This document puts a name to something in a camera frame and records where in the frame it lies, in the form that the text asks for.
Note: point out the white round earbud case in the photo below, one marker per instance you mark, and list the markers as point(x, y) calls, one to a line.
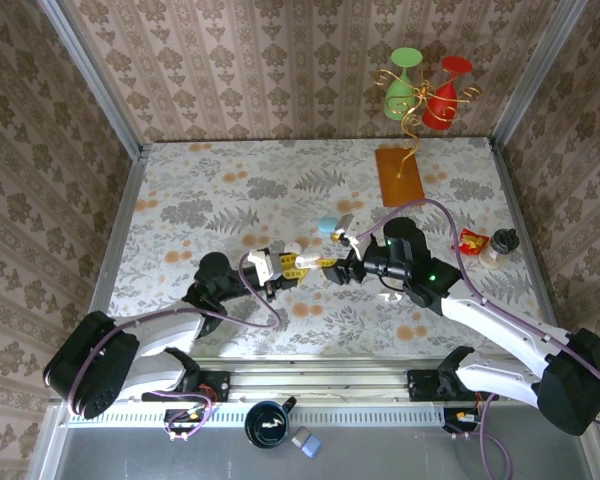
point(293, 247)

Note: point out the blue earbud charging case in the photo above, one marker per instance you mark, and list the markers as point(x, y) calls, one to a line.
point(327, 226)

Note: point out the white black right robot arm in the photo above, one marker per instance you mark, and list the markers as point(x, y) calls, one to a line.
point(495, 325)

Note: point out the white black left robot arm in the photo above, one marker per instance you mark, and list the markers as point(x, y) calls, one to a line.
point(165, 330)

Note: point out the white earbud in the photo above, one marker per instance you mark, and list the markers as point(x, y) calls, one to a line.
point(394, 297)

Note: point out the red snack packet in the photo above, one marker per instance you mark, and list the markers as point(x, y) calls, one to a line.
point(472, 242)

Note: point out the small bottle black cap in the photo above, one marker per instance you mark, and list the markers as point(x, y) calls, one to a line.
point(502, 242)

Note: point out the red plastic wine glass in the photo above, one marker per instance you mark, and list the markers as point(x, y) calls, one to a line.
point(437, 112)

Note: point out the green plastic wine glass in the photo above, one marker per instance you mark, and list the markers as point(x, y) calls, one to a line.
point(400, 100)

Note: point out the black connector block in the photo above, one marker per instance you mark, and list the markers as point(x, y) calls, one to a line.
point(452, 415)
point(172, 415)

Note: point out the black mug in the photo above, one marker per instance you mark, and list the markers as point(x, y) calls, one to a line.
point(255, 435)

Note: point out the grey blue small box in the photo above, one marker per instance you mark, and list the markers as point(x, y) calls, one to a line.
point(310, 445)

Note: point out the aluminium side rail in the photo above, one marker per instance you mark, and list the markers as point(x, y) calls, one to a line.
point(116, 240)
point(515, 210)

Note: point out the aluminium base rail beam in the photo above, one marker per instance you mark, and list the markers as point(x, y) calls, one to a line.
point(320, 380)

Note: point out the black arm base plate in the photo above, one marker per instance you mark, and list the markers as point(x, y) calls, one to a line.
point(220, 385)
point(420, 385)

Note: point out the aluminium frame post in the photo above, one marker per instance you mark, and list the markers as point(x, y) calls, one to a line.
point(534, 70)
point(95, 75)

